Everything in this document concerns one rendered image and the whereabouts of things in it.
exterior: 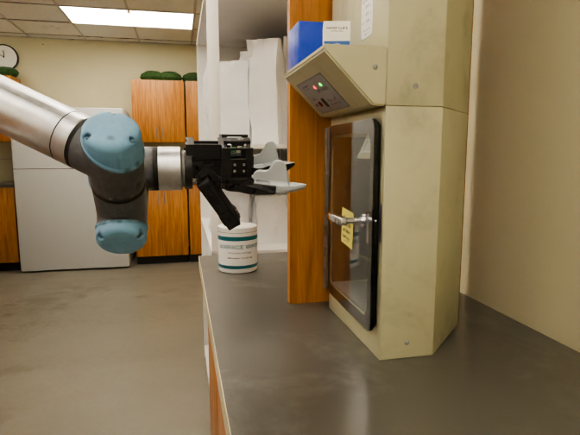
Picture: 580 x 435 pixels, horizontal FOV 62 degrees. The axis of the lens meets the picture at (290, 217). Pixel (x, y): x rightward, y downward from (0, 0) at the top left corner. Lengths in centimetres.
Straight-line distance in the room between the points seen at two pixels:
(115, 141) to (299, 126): 65
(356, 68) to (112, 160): 44
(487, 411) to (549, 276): 46
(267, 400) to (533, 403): 42
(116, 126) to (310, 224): 68
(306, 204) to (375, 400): 57
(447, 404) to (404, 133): 46
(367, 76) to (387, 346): 50
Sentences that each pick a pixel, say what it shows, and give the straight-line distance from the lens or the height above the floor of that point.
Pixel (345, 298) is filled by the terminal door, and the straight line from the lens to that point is 107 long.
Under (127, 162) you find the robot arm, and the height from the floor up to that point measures 132.
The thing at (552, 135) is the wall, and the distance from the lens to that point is 120.
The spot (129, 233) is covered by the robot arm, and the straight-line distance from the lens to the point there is 75.
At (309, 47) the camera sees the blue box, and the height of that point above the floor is 155.
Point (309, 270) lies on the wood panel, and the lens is 126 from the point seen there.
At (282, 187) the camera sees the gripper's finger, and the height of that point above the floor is 127.
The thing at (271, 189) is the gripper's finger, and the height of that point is 127.
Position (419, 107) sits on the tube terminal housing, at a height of 141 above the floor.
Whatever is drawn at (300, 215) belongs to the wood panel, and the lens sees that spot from 122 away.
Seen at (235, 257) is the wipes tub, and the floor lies 99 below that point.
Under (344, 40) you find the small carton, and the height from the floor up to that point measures 153.
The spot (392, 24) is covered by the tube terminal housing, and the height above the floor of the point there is 155.
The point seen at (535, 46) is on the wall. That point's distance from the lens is 128.
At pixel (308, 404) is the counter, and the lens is 81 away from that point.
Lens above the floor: 133
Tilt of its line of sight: 8 degrees down
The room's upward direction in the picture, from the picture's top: straight up
